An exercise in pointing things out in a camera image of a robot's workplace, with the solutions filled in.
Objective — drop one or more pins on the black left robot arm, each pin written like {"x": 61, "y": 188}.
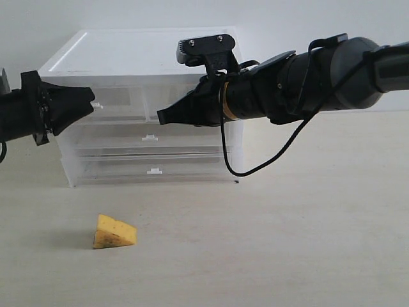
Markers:
{"x": 39, "y": 108}

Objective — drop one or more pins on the white translucent plastic drawer cabinet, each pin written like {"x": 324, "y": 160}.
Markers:
{"x": 116, "y": 58}

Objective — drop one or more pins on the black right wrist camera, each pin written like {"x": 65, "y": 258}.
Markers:
{"x": 214, "y": 52}

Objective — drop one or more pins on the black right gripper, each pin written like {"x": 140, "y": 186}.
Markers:
{"x": 231, "y": 91}

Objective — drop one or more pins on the yellow cheese wedge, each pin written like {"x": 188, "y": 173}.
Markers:
{"x": 112, "y": 233}

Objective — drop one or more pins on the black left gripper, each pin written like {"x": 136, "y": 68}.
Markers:
{"x": 24, "y": 111}

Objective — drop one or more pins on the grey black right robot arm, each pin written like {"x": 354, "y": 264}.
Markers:
{"x": 335, "y": 74}

